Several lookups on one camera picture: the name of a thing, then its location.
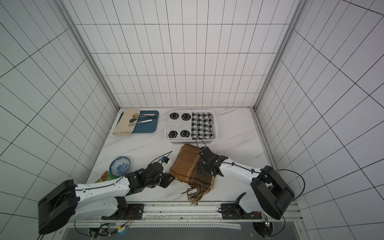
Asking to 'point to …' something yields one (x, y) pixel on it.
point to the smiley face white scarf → (187, 125)
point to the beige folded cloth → (122, 128)
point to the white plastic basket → (183, 141)
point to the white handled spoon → (133, 123)
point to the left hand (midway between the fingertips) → (169, 179)
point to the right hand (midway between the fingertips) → (199, 168)
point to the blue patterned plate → (119, 166)
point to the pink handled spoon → (137, 114)
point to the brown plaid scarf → (186, 169)
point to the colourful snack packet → (106, 176)
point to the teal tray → (148, 127)
